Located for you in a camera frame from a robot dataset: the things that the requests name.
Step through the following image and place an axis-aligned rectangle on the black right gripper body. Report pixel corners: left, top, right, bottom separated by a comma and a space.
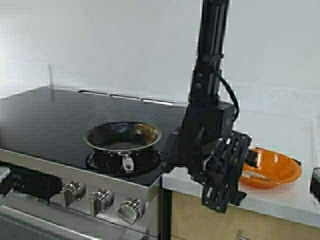
161, 101, 235, 180

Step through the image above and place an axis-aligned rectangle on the steel frying pan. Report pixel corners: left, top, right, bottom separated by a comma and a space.
83, 121, 162, 175

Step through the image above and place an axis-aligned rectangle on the steel stove knob middle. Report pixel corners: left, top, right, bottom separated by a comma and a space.
88, 188, 115, 217

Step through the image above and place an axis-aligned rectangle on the orange plastic bowl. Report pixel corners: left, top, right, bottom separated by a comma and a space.
240, 147, 302, 189

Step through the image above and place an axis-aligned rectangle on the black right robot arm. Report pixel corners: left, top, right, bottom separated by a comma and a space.
161, 0, 252, 213

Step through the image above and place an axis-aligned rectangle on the black object right edge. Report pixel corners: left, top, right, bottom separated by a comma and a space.
309, 167, 320, 203

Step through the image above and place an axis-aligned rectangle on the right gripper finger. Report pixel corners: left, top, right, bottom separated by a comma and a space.
233, 191, 248, 206
201, 132, 252, 213

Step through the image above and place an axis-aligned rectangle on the steel stove knob right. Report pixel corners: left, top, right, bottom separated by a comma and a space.
117, 198, 146, 225

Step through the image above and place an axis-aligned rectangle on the stove display panel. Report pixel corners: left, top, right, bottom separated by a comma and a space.
9, 167, 62, 201

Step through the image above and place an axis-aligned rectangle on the wooden base cabinet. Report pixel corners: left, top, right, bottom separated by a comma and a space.
171, 191, 320, 240

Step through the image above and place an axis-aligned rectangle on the metal cabinet handle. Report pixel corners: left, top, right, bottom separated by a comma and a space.
236, 229, 250, 240

